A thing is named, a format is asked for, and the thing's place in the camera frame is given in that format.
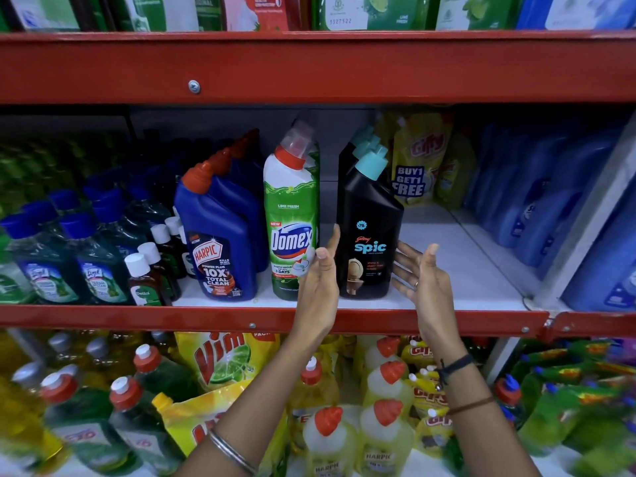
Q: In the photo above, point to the white shelf upright post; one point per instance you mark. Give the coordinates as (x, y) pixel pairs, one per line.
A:
(581, 233)

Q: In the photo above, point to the white green toilet cleaner bottle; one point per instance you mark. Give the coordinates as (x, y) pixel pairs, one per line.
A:
(290, 213)

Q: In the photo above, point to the person's right little finger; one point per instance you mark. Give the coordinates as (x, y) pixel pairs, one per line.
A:
(403, 296)

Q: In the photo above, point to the narrow red metal shelf beam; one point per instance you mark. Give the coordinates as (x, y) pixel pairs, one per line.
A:
(174, 317)

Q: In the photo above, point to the short red metal shelf beam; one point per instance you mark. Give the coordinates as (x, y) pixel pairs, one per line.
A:
(591, 325)

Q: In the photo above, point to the row of pale blue bottles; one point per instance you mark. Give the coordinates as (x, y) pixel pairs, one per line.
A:
(536, 193)

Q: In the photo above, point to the yellow cleaner bottle orange cap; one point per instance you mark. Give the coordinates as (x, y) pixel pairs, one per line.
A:
(382, 350)
(387, 385)
(328, 447)
(385, 437)

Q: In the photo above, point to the silver bangle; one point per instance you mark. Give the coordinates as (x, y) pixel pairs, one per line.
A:
(231, 452)

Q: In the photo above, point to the blue toilet cleaner bottle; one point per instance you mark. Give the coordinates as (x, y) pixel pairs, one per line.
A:
(243, 213)
(218, 243)

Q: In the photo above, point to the person's right hand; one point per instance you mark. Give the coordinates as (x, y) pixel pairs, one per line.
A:
(435, 302)

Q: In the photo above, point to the yellow lime dishwash pouch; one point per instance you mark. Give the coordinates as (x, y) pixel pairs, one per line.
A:
(194, 417)
(226, 360)

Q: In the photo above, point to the row of dark green bottles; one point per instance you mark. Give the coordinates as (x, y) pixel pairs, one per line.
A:
(64, 158)

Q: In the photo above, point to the blue refill pouch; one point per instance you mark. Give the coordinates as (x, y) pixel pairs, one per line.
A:
(576, 12)

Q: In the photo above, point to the black wrist thread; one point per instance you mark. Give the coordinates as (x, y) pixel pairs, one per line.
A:
(454, 366)

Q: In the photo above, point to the person's right middle finger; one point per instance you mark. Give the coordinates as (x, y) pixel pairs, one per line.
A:
(403, 270)

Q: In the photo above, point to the stack of small yellow pouches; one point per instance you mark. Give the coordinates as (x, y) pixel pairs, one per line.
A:
(427, 397)

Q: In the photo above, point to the person's right thumb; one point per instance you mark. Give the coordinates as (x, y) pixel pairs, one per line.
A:
(432, 255)

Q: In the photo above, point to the green dishwash bottle red cap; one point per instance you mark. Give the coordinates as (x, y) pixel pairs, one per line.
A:
(159, 372)
(141, 427)
(82, 422)

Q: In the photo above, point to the bottle with red blue cap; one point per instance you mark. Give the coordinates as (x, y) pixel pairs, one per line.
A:
(508, 392)

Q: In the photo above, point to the silver shelf screw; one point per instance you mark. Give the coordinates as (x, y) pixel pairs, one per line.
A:
(194, 86)

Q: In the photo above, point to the person's left thumb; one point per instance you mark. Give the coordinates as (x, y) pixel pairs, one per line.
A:
(334, 243)

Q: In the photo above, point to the yellow dishwash refill pouch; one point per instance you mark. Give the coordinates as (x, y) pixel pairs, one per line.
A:
(457, 173)
(420, 158)

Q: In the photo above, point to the group of silver-capped yellow bottles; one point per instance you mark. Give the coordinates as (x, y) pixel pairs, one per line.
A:
(30, 392)

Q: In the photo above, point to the green lime refill pouch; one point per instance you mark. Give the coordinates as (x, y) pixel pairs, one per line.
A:
(474, 12)
(372, 12)

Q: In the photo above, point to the red white soap pack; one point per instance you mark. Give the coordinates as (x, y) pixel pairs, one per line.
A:
(261, 12)

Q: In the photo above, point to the white shelf board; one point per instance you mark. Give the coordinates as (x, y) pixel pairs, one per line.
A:
(462, 263)

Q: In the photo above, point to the person's left hand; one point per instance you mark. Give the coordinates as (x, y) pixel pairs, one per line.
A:
(318, 302)

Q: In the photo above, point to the pile of green pouches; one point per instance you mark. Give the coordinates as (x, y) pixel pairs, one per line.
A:
(581, 407)

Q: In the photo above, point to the small brown antiseptic bottle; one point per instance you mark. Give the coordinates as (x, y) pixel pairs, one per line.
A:
(183, 248)
(144, 285)
(161, 265)
(166, 245)

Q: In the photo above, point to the person's right forearm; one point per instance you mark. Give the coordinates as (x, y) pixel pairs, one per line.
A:
(479, 434)

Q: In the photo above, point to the black toilet cleaner bottle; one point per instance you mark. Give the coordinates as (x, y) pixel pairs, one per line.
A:
(348, 163)
(370, 228)
(361, 135)

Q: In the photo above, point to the brown wrist thread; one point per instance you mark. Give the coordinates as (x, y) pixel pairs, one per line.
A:
(472, 405)

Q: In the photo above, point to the group of blue-capped green bottles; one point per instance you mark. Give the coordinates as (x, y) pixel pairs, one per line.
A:
(64, 253)

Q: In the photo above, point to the large pale blue bottle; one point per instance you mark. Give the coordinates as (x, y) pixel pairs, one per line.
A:
(603, 263)

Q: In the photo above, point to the yellow dishwash bottle red cap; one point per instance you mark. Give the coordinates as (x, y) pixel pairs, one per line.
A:
(310, 397)

